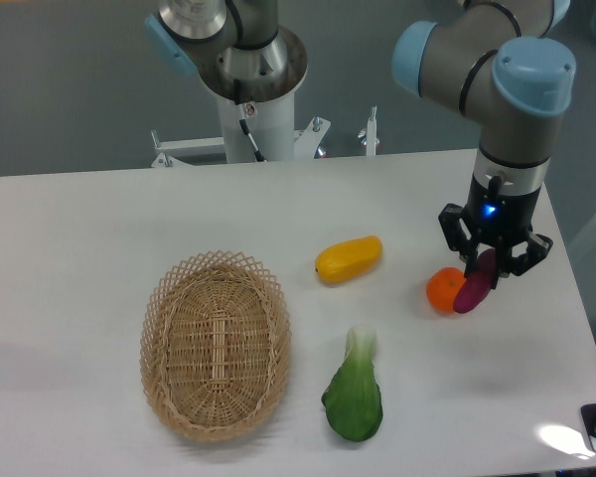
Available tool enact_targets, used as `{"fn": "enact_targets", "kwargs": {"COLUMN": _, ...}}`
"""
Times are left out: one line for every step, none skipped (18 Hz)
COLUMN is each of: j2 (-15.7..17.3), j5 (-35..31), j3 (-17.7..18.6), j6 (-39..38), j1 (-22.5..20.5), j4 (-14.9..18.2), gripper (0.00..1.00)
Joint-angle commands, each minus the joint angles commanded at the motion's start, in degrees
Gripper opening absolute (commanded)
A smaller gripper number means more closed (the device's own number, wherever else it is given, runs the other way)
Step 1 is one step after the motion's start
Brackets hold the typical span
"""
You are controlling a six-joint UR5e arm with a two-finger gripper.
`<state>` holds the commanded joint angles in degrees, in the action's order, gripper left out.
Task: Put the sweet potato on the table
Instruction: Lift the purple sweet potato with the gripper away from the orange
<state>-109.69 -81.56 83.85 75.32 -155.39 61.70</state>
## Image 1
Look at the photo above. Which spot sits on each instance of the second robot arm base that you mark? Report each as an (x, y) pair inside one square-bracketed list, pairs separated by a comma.
[(238, 48)]

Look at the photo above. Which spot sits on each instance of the woven wicker basket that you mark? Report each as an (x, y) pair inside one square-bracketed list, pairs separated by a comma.
[(215, 346)]

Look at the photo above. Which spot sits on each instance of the green bok choy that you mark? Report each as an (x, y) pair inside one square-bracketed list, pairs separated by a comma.
[(352, 399)]

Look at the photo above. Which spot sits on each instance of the orange mandarin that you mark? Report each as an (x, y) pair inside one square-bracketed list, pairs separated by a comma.
[(442, 288)]

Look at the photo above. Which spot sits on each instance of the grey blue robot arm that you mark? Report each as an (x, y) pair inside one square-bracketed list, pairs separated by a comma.
[(496, 66)]

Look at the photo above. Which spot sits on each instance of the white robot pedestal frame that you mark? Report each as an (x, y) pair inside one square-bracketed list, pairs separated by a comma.
[(251, 132)]

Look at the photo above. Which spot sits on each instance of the yellow mango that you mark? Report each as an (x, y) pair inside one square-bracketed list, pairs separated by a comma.
[(348, 260)]

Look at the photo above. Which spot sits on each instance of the purple sweet potato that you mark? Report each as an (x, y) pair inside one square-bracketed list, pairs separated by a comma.
[(478, 284)]

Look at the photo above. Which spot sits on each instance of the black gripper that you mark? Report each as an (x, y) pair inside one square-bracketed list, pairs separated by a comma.
[(503, 222)]

